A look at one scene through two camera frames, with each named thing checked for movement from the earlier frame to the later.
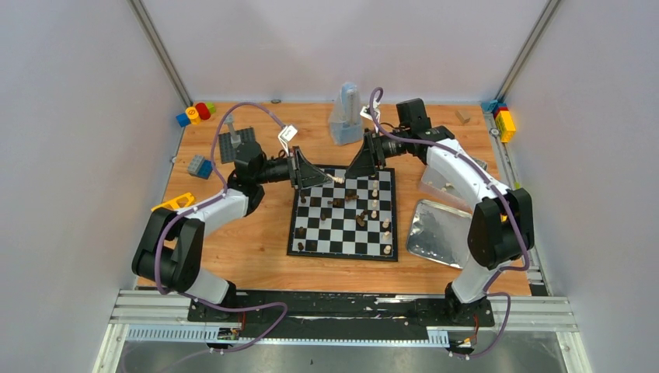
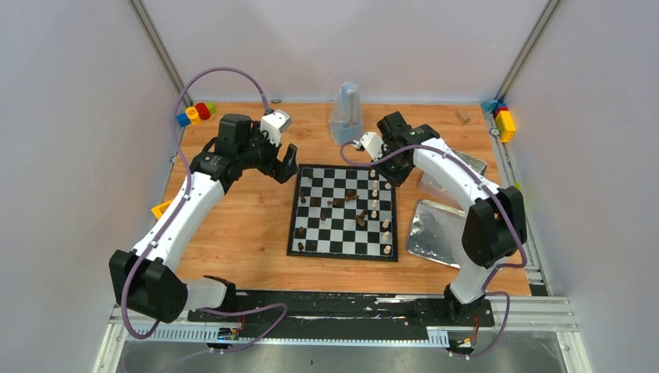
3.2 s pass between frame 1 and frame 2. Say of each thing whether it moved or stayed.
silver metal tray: stayed
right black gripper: moved
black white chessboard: stayed
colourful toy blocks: stayed
